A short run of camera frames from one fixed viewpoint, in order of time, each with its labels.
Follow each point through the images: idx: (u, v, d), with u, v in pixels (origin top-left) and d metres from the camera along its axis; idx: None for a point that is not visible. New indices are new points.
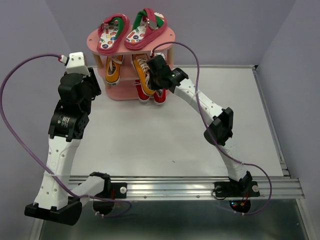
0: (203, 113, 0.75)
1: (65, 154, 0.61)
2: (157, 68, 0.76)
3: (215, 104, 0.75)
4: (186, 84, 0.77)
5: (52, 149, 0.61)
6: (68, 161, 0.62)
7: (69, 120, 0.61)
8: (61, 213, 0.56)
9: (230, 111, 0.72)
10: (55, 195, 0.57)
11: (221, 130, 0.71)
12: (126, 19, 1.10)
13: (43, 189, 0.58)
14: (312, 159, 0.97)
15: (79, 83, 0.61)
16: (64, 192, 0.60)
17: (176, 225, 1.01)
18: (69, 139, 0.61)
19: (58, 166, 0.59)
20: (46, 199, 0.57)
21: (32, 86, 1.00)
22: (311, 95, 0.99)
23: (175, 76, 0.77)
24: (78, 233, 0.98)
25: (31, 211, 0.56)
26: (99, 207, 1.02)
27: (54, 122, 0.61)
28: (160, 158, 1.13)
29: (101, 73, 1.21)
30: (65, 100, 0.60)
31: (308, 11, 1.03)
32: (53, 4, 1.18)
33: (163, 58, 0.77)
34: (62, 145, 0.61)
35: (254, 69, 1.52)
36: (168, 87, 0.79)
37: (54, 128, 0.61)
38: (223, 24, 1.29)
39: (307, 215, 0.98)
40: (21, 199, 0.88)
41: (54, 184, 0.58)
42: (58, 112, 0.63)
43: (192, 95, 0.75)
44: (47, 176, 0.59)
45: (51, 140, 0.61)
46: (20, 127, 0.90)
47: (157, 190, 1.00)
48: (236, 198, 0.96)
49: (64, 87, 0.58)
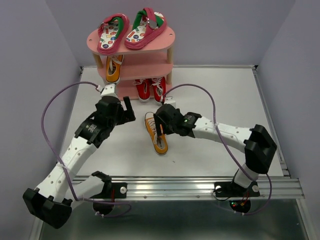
0: (233, 141, 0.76)
1: (80, 153, 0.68)
2: (169, 118, 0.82)
3: (240, 128, 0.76)
4: (201, 122, 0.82)
5: (72, 146, 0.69)
6: (81, 161, 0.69)
7: (95, 128, 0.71)
8: (56, 205, 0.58)
9: (261, 128, 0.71)
10: (57, 186, 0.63)
11: (262, 154, 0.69)
12: (126, 19, 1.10)
13: (50, 177, 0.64)
14: (312, 160, 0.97)
15: (114, 103, 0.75)
16: (64, 188, 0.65)
17: (176, 226, 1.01)
18: (89, 142, 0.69)
19: (72, 161, 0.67)
20: (49, 187, 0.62)
21: (32, 86, 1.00)
22: (312, 95, 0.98)
23: (188, 120, 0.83)
24: (78, 233, 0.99)
25: (30, 193, 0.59)
26: (98, 207, 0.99)
27: (82, 126, 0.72)
28: (159, 159, 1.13)
29: (101, 73, 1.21)
30: (98, 112, 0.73)
31: (309, 11, 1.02)
32: (53, 4, 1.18)
33: (173, 106, 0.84)
34: (81, 145, 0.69)
35: (254, 69, 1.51)
36: (186, 133, 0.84)
37: (80, 130, 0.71)
38: (223, 24, 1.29)
39: (307, 215, 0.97)
40: (21, 200, 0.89)
41: (61, 176, 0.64)
42: (90, 121, 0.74)
43: (211, 130, 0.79)
44: (58, 167, 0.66)
45: (75, 139, 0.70)
46: (20, 129, 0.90)
47: (157, 190, 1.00)
48: (236, 198, 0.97)
49: (102, 102, 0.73)
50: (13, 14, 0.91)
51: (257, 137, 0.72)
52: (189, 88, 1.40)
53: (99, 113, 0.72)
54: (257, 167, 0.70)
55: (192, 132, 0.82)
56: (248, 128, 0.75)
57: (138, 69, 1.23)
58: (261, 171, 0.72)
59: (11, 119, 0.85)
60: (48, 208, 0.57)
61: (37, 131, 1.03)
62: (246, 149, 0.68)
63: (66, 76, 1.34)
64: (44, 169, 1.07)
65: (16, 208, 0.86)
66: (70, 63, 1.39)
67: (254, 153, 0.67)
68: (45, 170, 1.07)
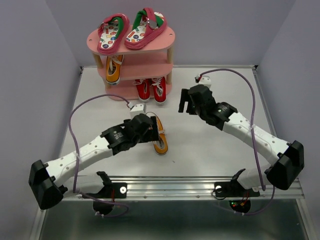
0: (265, 150, 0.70)
1: (97, 152, 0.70)
2: (202, 102, 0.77)
3: (277, 139, 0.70)
4: (237, 118, 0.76)
5: (93, 142, 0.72)
6: (94, 159, 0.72)
7: (119, 138, 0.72)
8: (54, 187, 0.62)
9: (299, 145, 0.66)
10: (63, 171, 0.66)
11: (291, 170, 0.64)
12: (126, 19, 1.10)
13: (62, 160, 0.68)
14: (312, 160, 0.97)
15: (146, 125, 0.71)
16: (68, 175, 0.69)
17: (176, 226, 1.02)
18: (109, 147, 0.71)
19: (86, 156, 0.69)
20: (56, 168, 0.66)
21: (32, 87, 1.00)
22: (312, 95, 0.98)
23: (222, 111, 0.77)
24: (78, 233, 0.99)
25: (39, 166, 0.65)
26: (99, 207, 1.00)
27: (111, 130, 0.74)
28: (159, 159, 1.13)
29: (101, 73, 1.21)
30: (130, 125, 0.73)
31: (309, 11, 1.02)
32: (53, 4, 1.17)
33: (209, 91, 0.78)
34: (102, 145, 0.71)
35: (254, 69, 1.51)
36: (215, 123, 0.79)
37: (107, 132, 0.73)
38: (223, 24, 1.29)
39: (307, 215, 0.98)
40: (22, 200, 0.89)
41: (71, 163, 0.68)
42: (119, 128, 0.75)
43: (246, 130, 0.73)
44: (73, 154, 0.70)
45: (98, 137, 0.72)
46: (20, 129, 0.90)
47: (157, 190, 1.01)
48: (235, 198, 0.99)
49: (137, 117, 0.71)
50: (12, 14, 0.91)
51: (291, 153, 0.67)
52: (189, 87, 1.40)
53: (129, 126, 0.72)
54: (280, 181, 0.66)
55: (222, 124, 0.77)
56: (286, 141, 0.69)
57: (138, 69, 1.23)
58: (280, 187, 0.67)
59: (11, 120, 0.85)
60: (46, 186, 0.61)
61: (37, 131, 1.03)
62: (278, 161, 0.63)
63: (66, 76, 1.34)
64: None
65: (16, 208, 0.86)
66: (70, 63, 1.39)
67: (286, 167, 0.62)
68: None
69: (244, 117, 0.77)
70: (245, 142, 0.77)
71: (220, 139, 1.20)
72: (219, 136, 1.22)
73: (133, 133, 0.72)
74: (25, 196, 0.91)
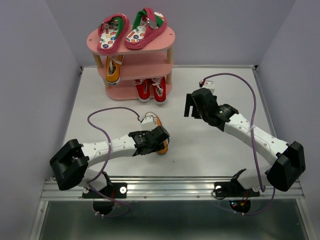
0: (264, 150, 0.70)
1: (126, 147, 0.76)
2: (204, 103, 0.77)
3: (276, 139, 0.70)
4: (238, 119, 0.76)
5: (122, 138, 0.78)
6: (120, 153, 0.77)
7: (144, 140, 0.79)
8: (84, 167, 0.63)
9: (299, 146, 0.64)
10: (97, 154, 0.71)
11: (290, 172, 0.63)
12: (126, 19, 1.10)
13: (95, 145, 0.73)
14: (312, 160, 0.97)
15: (164, 136, 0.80)
16: (97, 160, 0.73)
17: (176, 225, 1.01)
18: (135, 146, 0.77)
19: (117, 148, 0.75)
20: (90, 150, 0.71)
21: (32, 87, 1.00)
22: (312, 95, 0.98)
23: (223, 112, 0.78)
24: (77, 233, 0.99)
25: (77, 143, 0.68)
26: (99, 207, 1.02)
27: (136, 133, 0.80)
28: (160, 159, 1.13)
29: (101, 73, 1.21)
30: (151, 133, 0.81)
31: (309, 11, 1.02)
32: (53, 4, 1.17)
33: (211, 93, 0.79)
34: (130, 142, 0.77)
35: (254, 69, 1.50)
36: (217, 124, 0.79)
37: (133, 134, 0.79)
38: (223, 24, 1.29)
39: (307, 215, 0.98)
40: (21, 200, 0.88)
41: (103, 150, 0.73)
42: (143, 132, 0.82)
43: (246, 130, 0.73)
44: (106, 142, 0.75)
45: (126, 136, 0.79)
46: (20, 129, 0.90)
47: (157, 190, 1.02)
48: (236, 198, 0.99)
49: (160, 129, 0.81)
50: (12, 14, 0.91)
51: (291, 153, 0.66)
52: (189, 87, 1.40)
53: (152, 134, 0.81)
54: (279, 182, 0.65)
55: (223, 125, 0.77)
56: (285, 142, 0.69)
57: (138, 69, 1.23)
58: (280, 188, 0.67)
59: (11, 119, 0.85)
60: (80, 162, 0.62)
61: (37, 131, 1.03)
62: (275, 163, 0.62)
63: (66, 76, 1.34)
64: (44, 169, 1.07)
65: (16, 207, 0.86)
66: (70, 63, 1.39)
67: (283, 169, 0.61)
68: (45, 170, 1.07)
69: (244, 118, 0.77)
70: (246, 142, 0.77)
71: (220, 139, 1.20)
72: (219, 136, 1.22)
73: (153, 140, 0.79)
74: (25, 195, 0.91)
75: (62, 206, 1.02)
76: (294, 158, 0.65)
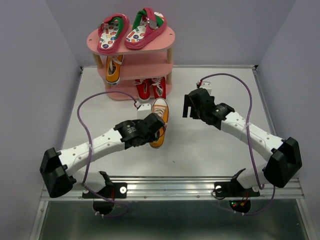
0: (260, 146, 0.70)
1: (110, 144, 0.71)
2: (201, 103, 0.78)
3: (272, 136, 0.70)
4: (234, 117, 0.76)
5: (106, 134, 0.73)
6: (107, 150, 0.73)
7: (133, 131, 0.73)
8: (65, 177, 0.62)
9: (294, 141, 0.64)
10: (76, 160, 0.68)
11: (286, 167, 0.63)
12: (126, 19, 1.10)
13: (75, 149, 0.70)
14: (312, 160, 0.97)
15: (154, 124, 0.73)
16: (79, 165, 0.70)
17: (176, 225, 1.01)
18: (122, 139, 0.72)
19: (99, 147, 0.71)
20: (68, 157, 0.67)
21: (32, 87, 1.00)
22: (312, 94, 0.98)
23: (220, 111, 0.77)
24: (78, 234, 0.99)
25: (53, 153, 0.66)
26: (99, 207, 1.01)
27: (124, 124, 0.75)
28: (160, 159, 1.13)
29: (101, 72, 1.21)
30: (144, 121, 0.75)
31: (310, 11, 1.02)
32: (53, 4, 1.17)
33: (207, 92, 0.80)
34: (115, 138, 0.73)
35: (254, 69, 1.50)
36: (214, 123, 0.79)
37: (121, 126, 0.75)
38: (223, 24, 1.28)
39: (307, 215, 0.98)
40: (21, 200, 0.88)
41: (83, 154, 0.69)
42: (133, 123, 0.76)
43: (242, 128, 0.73)
44: (86, 144, 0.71)
45: (112, 130, 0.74)
46: (20, 129, 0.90)
47: (157, 190, 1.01)
48: (236, 198, 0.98)
49: (152, 116, 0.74)
50: (12, 14, 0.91)
51: (286, 149, 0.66)
52: (189, 87, 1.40)
53: (144, 123, 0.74)
54: (276, 179, 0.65)
55: (220, 123, 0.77)
56: (281, 138, 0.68)
57: (138, 69, 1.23)
58: (277, 185, 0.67)
59: (11, 119, 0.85)
60: (60, 174, 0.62)
61: (37, 131, 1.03)
62: (271, 158, 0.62)
63: (66, 76, 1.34)
64: None
65: (16, 207, 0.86)
66: (70, 63, 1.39)
67: (278, 164, 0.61)
68: None
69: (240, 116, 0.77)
70: (242, 140, 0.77)
71: (220, 139, 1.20)
72: (219, 136, 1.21)
73: (146, 129, 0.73)
74: (25, 195, 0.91)
75: (62, 206, 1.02)
76: (290, 154, 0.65)
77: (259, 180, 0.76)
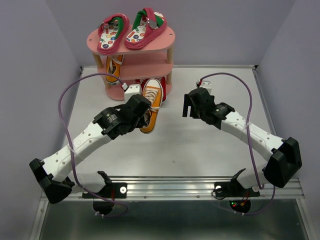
0: (260, 146, 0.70)
1: (92, 141, 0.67)
2: (201, 102, 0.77)
3: (272, 135, 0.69)
4: (234, 117, 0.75)
5: (86, 131, 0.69)
6: (91, 148, 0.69)
7: (114, 119, 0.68)
8: (53, 185, 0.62)
9: (294, 142, 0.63)
10: (60, 166, 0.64)
11: (286, 167, 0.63)
12: (126, 19, 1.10)
13: (57, 155, 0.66)
14: (312, 160, 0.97)
15: (139, 105, 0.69)
16: (67, 170, 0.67)
17: (176, 225, 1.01)
18: (104, 132, 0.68)
19: (81, 147, 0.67)
20: (52, 165, 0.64)
21: (32, 87, 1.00)
22: (312, 95, 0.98)
23: (219, 111, 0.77)
24: (79, 233, 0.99)
25: (35, 165, 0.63)
26: (99, 207, 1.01)
27: (104, 113, 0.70)
28: (160, 159, 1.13)
29: (101, 72, 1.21)
30: (127, 106, 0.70)
31: (310, 11, 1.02)
32: (53, 4, 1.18)
33: (207, 91, 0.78)
34: (95, 133, 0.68)
35: (254, 69, 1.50)
36: (214, 122, 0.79)
37: (101, 116, 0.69)
38: (223, 24, 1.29)
39: (307, 215, 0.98)
40: (21, 200, 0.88)
41: (66, 158, 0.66)
42: (113, 109, 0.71)
43: (242, 128, 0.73)
44: (67, 147, 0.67)
45: (91, 125, 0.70)
46: (20, 129, 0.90)
47: (157, 190, 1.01)
48: (236, 198, 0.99)
49: (134, 98, 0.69)
50: (12, 15, 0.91)
51: (286, 149, 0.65)
52: (189, 87, 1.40)
53: (126, 107, 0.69)
54: (276, 179, 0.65)
55: (220, 123, 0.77)
56: (281, 138, 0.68)
57: (138, 69, 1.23)
58: (277, 185, 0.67)
59: (11, 120, 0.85)
60: (46, 185, 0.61)
61: (37, 131, 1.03)
62: (271, 158, 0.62)
63: (66, 76, 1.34)
64: None
65: (16, 208, 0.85)
66: (70, 63, 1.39)
67: (278, 164, 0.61)
68: None
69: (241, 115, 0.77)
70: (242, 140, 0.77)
71: (220, 139, 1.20)
72: (219, 136, 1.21)
73: (130, 115, 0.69)
74: (25, 195, 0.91)
75: (62, 206, 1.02)
76: (290, 154, 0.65)
77: (259, 180, 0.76)
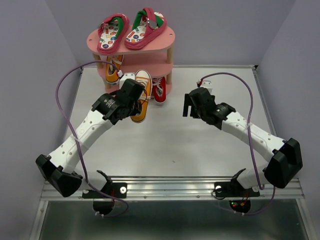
0: (261, 147, 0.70)
1: (95, 128, 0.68)
2: (202, 102, 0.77)
3: (272, 136, 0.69)
4: (234, 117, 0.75)
5: (87, 119, 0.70)
6: (94, 136, 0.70)
7: (113, 104, 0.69)
8: (64, 176, 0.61)
9: (295, 142, 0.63)
10: (68, 157, 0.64)
11: (287, 168, 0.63)
12: (126, 19, 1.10)
13: (62, 147, 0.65)
14: (312, 159, 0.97)
15: (135, 88, 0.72)
16: (75, 161, 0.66)
17: (176, 225, 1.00)
18: (105, 117, 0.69)
19: (85, 135, 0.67)
20: (59, 157, 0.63)
21: (32, 87, 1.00)
22: (312, 94, 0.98)
23: (220, 111, 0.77)
24: (78, 233, 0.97)
25: (43, 160, 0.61)
26: (99, 207, 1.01)
27: (101, 100, 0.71)
28: (160, 158, 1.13)
29: (101, 73, 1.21)
30: (122, 90, 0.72)
31: (310, 11, 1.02)
32: (53, 4, 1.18)
33: (208, 91, 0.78)
34: (96, 119, 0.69)
35: (254, 69, 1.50)
36: (214, 122, 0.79)
37: (98, 103, 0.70)
38: (223, 24, 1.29)
39: (307, 215, 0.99)
40: (20, 200, 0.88)
41: (72, 148, 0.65)
42: (109, 95, 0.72)
43: (243, 128, 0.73)
44: (71, 138, 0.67)
45: (91, 113, 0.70)
46: (20, 129, 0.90)
47: (157, 190, 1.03)
48: (235, 198, 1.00)
49: (129, 82, 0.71)
50: (13, 15, 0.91)
51: (287, 150, 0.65)
52: (188, 87, 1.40)
53: (122, 91, 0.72)
54: (277, 179, 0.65)
55: (220, 123, 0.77)
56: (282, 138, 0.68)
57: (138, 69, 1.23)
58: (277, 185, 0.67)
59: (11, 120, 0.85)
60: (57, 177, 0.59)
61: (37, 130, 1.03)
62: (272, 159, 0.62)
63: (66, 76, 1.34)
64: None
65: (16, 208, 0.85)
66: (70, 63, 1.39)
67: (279, 164, 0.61)
68: None
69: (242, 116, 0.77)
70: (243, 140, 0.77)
71: (220, 139, 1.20)
72: (219, 136, 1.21)
73: (127, 98, 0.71)
74: (25, 195, 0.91)
75: (62, 206, 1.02)
76: (291, 155, 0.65)
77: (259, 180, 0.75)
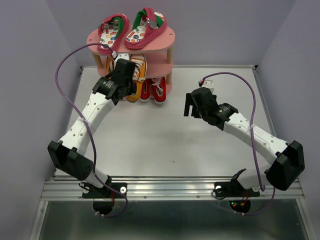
0: (263, 149, 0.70)
1: (100, 108, 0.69)
2: (204, 102, 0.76)
3: (276, 138, 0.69)
4: (236, 118, 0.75)
5: (91, 102, 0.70)
6: (100, 116, 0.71)
7: (112, 84, 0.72)
8: (79, 157, 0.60)
9: (298, 145, 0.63)
10: (80, 139, 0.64)
11: (289, 170, 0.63)
12: (126, 19, 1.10)
13: (72, 130, 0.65)
14: (312, 159, 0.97)
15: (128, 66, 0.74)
16: (86, 141, 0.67)
17: (176, 226, 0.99)
18: (108, 97, 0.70)
19: (92, 116, 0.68)
20: (71, 140, 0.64)
21: (32, 88, 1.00)
22: (311, 94, 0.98)
23: (223, 111, 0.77)
24: (78, 234, 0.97)
25: (56, 145, 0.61)
26: (99, 207, 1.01)
27: (99, 83, 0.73)
28: (160, 159, 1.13)
29: (101, 72, 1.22)
30: (117, 70, 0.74)
31: (309, 12, 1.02)
32: (53, 4, 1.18)
33: (210, 92, 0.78)
34: (100, 100, 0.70)
35: (254, 69, 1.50)
36: (217, 123, 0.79)
37: (98, 86, 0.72)
38: (223, 24, 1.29)
39: (307, 215, 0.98)
40: (20, 200, 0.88)
41: (82, 129, 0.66)
42: (105, 78, 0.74)
43: (245, 130, 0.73)
44: (79, 120, 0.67)
45: (93, 95, 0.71)
46: (20, 129, 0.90)
47: (157, 190, 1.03)
48: (236, 198, 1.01)
49: (121, 61, 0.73)
50: (13, 14, 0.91)
51: (291, 153, 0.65)
52: (188, 87, 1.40)
53: (117, 71, 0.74)
54: (279, 182, 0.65)
55: (223, 124, 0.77)
56: (286, 141, 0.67)
57: None
58: (279, 188, 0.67)
59: (12, 120, 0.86)
60: (73, 157, 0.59)
61: (37, 130, 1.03)
62: (275, 161, 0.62)
63: (66, 76, 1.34)
64: (44, 168, 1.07)
65: (16, 207, 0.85)
66: (70, 63, 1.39)
67: (282, 166, 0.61)
68: (45, 170, 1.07)
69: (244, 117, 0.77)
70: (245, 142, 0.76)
71: (220, 140, 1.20)
72: (219, 136, 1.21)
73: (123, 77, 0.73)
74: (25, 194, 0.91)
75: (62, 206, 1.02)
76: (294, 158, 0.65)
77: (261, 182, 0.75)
